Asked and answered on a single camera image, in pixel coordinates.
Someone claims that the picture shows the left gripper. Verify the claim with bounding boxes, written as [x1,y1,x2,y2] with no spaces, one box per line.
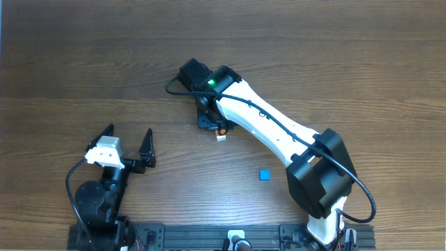
[86,123,157,174]

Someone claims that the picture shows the mounting rail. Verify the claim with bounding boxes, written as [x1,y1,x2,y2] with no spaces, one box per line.
[68,222,377,251]

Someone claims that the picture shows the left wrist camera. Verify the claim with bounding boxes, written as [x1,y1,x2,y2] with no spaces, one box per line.
[84,135,125,169]

